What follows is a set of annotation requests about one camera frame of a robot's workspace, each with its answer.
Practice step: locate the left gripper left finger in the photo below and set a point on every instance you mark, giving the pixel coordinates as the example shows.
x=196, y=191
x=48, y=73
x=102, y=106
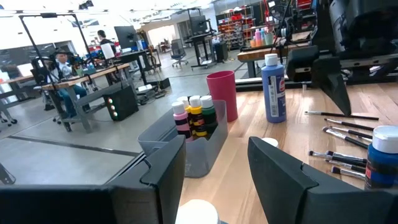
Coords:
x=155, y=193

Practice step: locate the distant teal cup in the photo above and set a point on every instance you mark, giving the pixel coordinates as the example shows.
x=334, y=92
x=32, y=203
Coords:
x=269, y=39

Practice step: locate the black computer tower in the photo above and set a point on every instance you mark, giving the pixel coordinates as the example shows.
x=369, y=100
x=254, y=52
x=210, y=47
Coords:
x=124, y=102

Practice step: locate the person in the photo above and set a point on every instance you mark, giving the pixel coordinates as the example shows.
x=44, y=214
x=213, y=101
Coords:
x=104, y=40
x=65, y=71

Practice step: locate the small pink paint bottle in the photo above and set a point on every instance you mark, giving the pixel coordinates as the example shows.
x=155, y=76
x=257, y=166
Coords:
x=181, y=119

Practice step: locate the shelving with red bins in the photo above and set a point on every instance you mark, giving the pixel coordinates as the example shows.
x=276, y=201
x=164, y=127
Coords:
x=236, y=28

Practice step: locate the grey plastic bin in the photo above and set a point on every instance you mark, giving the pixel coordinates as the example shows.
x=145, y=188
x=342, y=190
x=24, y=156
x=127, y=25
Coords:
x=205, y=152

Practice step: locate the distant pink paint bottle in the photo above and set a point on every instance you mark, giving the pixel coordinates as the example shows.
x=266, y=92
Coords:
x=258, y=37

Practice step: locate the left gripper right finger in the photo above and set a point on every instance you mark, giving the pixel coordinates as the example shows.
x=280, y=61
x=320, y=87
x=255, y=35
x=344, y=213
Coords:
x=280, y=186

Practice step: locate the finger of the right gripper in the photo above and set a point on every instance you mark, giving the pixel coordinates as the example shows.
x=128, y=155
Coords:
x=332, y=77

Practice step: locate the large blue paint bottle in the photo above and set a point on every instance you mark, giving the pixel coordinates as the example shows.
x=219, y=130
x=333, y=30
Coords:
x=273, y=93

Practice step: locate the small yellow paint bottle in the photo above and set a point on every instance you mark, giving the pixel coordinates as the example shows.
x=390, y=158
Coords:
x=197, y=115

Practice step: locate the small green paint bottle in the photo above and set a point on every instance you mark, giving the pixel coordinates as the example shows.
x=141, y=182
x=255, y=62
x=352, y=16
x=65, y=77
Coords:
x=209, y=113

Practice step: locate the small maroon paint bottle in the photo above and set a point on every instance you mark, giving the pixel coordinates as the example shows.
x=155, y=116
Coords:
x=271, y=141

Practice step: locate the small dark blue paint bottle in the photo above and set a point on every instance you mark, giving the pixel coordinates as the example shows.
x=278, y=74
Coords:
x=382, y=158

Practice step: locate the red-pink plastic cup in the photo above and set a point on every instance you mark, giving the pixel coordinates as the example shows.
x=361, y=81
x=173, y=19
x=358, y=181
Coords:
x=222, y=93

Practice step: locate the black monitor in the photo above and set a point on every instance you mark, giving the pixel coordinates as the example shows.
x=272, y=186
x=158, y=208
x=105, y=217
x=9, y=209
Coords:
x=126, y=37

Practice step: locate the wooden-top workbench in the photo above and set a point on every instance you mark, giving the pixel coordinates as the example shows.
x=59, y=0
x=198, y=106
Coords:
x=255, y=54
x=93, y=74

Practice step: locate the black standing desk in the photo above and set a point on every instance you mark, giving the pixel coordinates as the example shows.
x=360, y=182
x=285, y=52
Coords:
x=200, y=40

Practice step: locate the small ochre paint bottle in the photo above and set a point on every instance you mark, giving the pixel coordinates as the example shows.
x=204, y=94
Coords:
x=183, y=100

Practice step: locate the grey office chair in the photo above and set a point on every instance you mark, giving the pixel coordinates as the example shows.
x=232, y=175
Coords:
x=178, y=49

